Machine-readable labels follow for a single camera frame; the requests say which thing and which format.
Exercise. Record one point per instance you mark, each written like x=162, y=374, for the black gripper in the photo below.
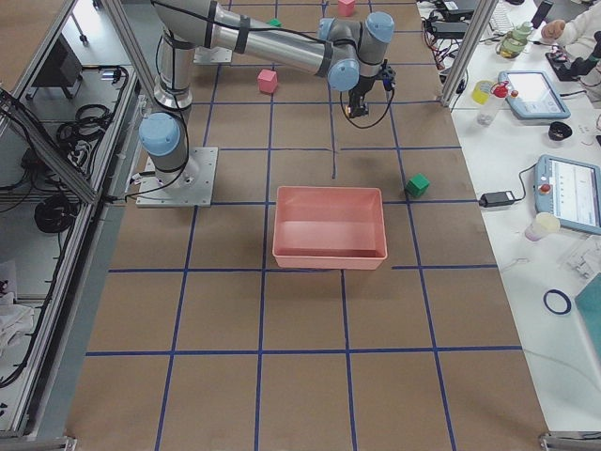
x=362, y=88

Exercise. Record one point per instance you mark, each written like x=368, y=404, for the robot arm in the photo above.
x=349, y=54

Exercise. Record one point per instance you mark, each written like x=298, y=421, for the pink cube near arm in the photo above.
x=346, y=7

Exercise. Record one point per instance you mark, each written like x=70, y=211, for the pink cube front centre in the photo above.
x=267, y=81

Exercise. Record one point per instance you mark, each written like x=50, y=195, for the yellow tape roll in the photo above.
x=482, y=91

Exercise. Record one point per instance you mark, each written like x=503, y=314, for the pink plastic bin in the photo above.
x=340, y=228

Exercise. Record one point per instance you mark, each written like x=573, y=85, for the squeeze bottle red cap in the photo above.
x=495, y=100

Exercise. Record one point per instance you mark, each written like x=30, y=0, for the black power adapter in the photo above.
x=496, y=199

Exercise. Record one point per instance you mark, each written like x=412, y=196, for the teach pendant tablet far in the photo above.
x=536, y=97

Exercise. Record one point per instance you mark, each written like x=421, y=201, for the teach pendant tablet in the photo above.
x=570, y=191
x=536, y=97

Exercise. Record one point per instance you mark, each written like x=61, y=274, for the black bowl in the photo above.
x=559, y=131

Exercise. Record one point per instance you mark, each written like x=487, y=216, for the teach pendant tablet near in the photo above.
x=570, y=191

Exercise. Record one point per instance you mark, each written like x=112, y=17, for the aluminium frame post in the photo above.
x=476, y=29

